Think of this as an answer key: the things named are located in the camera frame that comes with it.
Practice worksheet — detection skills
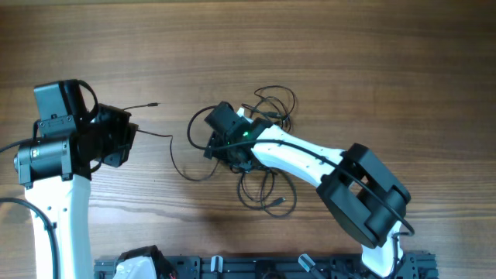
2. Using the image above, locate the thin black USB cable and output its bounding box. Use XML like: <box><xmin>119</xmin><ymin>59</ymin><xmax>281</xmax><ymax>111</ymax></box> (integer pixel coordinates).
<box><xmin>240</xmin><ymin>84</ymin><xmax>297</xmax><ymax>133</ymax></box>
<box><xmin>236</xmin><ymin>168</ymin><xmax>298</xmax><ymax>219</ymax></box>

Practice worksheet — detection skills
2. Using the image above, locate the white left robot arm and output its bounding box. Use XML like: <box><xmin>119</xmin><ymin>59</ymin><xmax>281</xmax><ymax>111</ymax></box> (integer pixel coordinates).
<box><xmin>14</xmin><ymin>79</ymin><xmax>138</xmax><ymax>278</ymax></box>

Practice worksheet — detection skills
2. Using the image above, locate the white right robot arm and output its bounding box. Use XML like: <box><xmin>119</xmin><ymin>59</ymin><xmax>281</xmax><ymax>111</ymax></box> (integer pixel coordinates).
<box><xmin>205</xmin><ymin>102</ymin><xmax>415</xmax><ymax>278</ymax></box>

